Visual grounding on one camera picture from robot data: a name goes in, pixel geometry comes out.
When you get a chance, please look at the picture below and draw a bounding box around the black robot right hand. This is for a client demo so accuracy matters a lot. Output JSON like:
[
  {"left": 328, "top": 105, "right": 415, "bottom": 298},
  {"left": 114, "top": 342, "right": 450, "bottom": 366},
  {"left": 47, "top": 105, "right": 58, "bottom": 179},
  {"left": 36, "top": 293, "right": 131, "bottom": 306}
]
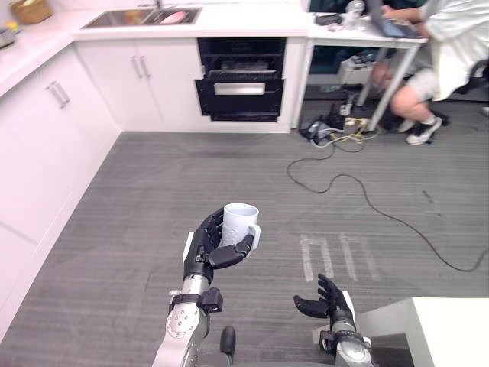
[{"left": 293, "top": 273, "right": 357, "bottom": 324}]

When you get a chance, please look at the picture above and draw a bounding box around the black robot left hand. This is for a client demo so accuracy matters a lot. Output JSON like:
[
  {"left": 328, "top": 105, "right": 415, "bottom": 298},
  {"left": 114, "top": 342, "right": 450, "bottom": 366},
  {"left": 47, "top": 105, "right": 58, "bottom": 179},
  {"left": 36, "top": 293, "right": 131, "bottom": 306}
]
[{"left": 182, "top": 208, "right": 256, "bottom": 282}]

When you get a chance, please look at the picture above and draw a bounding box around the white mug with handle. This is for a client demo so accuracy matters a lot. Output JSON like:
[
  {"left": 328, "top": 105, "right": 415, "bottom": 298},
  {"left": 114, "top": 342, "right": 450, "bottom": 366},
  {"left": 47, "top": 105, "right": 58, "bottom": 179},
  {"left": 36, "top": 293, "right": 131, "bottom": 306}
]
[{"left": 222, "top": 203, "right": 263, "bottom": 263}]

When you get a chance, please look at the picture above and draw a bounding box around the pink plate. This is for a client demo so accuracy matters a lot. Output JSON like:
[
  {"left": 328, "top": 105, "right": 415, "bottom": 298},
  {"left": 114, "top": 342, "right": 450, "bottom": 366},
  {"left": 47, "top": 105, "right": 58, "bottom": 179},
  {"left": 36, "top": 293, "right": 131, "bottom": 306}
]
[{"left": 159, "top": 11, "right": 189, "bottom": 25}]

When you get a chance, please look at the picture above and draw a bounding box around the black built-in dishwasher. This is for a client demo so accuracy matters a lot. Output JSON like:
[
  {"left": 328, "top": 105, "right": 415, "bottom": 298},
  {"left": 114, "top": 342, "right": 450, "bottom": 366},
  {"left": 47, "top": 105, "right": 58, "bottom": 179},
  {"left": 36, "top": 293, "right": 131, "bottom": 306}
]
[{"left": 195, "top": 37, "right": 288, "bottom": 123}]

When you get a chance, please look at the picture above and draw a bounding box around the stainless steel double sink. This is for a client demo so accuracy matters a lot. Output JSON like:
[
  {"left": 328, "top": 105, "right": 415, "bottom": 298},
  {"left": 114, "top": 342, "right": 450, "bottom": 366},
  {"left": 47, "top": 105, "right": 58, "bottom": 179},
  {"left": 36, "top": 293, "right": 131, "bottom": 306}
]
[{"left": 80, "top": 7, "right": 203, "bottom": 30}]

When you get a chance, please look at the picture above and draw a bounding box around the grey robot torso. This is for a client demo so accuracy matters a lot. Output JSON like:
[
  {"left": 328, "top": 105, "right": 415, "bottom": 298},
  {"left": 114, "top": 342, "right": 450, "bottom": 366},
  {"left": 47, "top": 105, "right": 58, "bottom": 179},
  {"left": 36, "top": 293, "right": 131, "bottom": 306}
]
[{"left": 198, "top": 349, "right": 337, "bottom": 367}]

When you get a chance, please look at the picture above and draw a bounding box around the silver robot left leg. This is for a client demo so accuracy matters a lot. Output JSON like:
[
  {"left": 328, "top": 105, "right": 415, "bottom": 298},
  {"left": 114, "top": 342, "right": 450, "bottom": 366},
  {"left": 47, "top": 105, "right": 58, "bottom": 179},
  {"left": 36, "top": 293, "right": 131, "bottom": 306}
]
[{"left": 219, "top": 325, "right": 238, "bottom": 356}]

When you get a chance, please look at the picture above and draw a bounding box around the white low table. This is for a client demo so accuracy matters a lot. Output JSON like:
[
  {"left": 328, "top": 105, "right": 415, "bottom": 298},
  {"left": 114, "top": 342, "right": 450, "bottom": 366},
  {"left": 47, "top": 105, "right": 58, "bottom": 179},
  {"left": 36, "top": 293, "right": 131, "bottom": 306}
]
[{"left": 358, "top": 297, "right": 489, "bottom": 367}]

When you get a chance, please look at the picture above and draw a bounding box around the white cabinet run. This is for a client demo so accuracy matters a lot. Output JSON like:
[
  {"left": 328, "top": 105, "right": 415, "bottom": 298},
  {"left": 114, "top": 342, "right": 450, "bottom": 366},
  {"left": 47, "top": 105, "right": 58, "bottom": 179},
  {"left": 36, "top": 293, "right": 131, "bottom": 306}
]
[{"left": 0, "top": 37, "right": 309, "bottom": 326}]

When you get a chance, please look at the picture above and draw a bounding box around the white box under desk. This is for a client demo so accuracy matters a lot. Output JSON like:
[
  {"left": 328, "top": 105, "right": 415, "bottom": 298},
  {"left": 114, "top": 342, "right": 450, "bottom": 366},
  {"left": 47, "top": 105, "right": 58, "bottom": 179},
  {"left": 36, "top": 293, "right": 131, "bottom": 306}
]
[{"left": 337, "top": 55, "right": 374, "bottom": 86}]

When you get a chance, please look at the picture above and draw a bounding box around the white desk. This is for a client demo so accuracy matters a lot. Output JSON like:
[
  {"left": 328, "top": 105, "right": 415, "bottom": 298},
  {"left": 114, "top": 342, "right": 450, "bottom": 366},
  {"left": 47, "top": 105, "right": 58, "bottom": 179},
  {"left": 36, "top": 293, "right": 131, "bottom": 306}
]
[{"left": 306, "top": 11, "right": 429, "bottom": 132}]

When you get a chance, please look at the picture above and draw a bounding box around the black object on desk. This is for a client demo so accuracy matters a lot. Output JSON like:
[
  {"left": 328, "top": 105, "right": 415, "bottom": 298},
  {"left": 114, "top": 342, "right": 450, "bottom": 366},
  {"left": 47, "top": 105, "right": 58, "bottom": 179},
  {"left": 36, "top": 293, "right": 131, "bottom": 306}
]
[{"left": 314, "top": 13, "right": 343, "bottom": 28}]

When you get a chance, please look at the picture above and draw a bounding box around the dark laptop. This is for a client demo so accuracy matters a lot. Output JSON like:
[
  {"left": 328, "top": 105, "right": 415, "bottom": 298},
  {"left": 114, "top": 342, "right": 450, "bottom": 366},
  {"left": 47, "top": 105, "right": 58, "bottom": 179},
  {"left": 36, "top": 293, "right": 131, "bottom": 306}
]
[{"left": 368, "top": 0, "right": 423, "bottom": 39}]

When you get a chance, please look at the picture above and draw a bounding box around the clear plastic bottle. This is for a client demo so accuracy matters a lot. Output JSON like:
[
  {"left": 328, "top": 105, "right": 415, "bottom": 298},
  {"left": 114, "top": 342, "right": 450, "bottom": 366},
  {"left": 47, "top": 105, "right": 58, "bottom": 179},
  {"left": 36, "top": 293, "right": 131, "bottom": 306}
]
[{"left": 345, "top": 0, "right": 366, "bottom": 30}]

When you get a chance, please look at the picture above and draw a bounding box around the wicker basket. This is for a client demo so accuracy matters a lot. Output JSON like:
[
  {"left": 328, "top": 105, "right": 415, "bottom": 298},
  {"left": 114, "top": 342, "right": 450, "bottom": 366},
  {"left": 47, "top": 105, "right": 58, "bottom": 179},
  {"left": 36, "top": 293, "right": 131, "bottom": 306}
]
[{"left": 8, "top": 0, "right": 54, "bottom": 25}]

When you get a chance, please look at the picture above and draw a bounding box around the long black floor cable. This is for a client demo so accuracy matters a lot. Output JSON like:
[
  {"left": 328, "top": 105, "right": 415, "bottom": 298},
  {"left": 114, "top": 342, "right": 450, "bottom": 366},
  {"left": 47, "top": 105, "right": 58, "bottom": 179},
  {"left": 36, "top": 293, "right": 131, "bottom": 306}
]
[{"left": 287, "top": 144, "right": 489, "bottom": 273}]

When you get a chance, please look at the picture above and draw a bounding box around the power strip with cable tangle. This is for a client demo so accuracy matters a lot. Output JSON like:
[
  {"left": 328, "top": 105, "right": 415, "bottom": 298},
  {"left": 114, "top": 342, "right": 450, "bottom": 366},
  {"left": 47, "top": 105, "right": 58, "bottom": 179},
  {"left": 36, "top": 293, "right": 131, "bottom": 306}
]
[{"left": 299, "top": 93, "right": 382, "bottom": 147}]

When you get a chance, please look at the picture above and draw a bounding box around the wire dishwasher rack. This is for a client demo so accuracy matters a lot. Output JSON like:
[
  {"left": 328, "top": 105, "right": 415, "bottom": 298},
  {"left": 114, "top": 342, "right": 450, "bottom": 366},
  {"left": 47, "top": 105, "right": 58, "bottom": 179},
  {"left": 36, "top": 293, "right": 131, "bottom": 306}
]
[{"left": 208, "top": 60, "right": 280, "bottom": 74}]

